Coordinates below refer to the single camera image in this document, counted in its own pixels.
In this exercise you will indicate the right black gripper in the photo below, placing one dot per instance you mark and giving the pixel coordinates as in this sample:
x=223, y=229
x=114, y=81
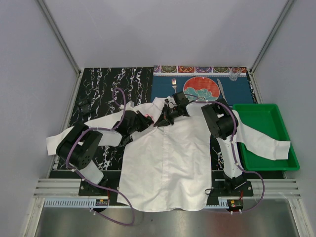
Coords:
x=164, y=119

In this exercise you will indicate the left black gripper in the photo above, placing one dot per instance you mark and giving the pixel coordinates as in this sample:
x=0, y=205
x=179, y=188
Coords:
x=145, y=123

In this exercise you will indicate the pink flower brooch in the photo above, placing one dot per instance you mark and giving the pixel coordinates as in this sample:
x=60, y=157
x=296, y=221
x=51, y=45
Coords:
x=149, y=116

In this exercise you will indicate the white button-up shirt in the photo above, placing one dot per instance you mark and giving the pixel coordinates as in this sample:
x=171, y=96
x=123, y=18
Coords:
x=168, y=168

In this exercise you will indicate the black display frame box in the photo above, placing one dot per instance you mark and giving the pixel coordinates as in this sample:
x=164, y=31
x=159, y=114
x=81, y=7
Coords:
x=85, y=107

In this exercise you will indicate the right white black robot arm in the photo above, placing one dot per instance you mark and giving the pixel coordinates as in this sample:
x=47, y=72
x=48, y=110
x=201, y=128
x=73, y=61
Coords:
x=222, y=124

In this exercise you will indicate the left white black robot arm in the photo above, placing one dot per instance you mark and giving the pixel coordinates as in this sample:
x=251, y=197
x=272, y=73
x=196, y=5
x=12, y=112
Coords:
x=79, y=146

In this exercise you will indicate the blue patterned placemat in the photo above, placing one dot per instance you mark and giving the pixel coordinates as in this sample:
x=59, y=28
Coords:
x=240, y=91

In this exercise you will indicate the silver fork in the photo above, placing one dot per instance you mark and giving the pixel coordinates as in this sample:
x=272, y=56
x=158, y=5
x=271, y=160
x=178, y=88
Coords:
x=174, y=84

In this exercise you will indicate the red floral plate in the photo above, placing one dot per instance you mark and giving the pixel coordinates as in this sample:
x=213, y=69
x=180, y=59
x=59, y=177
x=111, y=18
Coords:
x=202, y=87

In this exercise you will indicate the silver table knife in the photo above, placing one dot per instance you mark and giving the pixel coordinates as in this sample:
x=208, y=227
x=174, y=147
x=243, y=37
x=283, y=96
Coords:
x=221, y=89

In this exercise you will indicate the clear drinking glass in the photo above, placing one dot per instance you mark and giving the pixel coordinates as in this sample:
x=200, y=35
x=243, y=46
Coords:
x=235, y=73

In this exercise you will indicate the green plastic tray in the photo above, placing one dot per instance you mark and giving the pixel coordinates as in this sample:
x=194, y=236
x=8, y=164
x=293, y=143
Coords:
x=264, y=141

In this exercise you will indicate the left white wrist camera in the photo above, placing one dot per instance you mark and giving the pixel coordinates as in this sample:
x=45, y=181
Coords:
x=130, y=106

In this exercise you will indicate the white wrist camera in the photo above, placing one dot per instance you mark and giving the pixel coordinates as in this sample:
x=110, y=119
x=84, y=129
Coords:
x=130, y=106
x=168, y=101

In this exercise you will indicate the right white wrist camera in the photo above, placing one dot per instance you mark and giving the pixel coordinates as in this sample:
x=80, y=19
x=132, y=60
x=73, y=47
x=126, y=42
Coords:
x=168, y=101

